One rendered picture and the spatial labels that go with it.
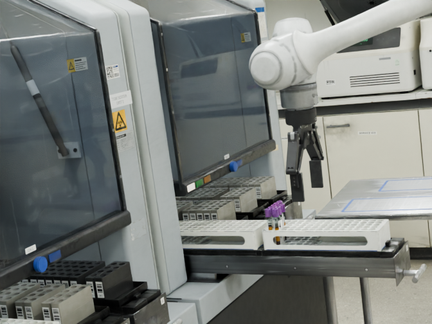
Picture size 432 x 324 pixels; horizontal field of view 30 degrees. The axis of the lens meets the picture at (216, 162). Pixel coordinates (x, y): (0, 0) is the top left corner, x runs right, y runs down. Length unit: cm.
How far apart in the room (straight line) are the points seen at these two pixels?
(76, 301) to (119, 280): 16
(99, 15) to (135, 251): 54
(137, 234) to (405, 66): 257
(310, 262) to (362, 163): 244
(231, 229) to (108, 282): 42
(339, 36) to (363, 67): 255
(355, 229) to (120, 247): 55
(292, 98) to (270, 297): 70
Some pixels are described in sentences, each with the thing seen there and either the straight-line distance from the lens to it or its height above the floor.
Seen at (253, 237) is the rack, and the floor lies 85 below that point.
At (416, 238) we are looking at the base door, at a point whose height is 13.
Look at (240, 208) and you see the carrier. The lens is 235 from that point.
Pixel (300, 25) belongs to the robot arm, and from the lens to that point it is 189.
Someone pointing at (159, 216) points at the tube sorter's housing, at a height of 94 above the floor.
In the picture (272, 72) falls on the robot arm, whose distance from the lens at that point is 170.
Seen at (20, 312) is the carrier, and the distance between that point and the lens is 172.
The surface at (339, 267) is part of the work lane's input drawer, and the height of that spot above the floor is 78.
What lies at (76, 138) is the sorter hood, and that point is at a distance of 169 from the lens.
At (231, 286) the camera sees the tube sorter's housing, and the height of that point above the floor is 71.
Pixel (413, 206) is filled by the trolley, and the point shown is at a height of 82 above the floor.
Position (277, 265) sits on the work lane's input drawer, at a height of 78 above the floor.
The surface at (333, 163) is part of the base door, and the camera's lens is 442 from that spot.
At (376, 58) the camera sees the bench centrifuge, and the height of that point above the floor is 109.
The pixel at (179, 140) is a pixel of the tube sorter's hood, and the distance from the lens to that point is 205.
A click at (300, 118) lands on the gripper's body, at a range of 191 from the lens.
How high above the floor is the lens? 138
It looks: 10 degrees down
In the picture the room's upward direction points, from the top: 8 degrees counter-clockwise
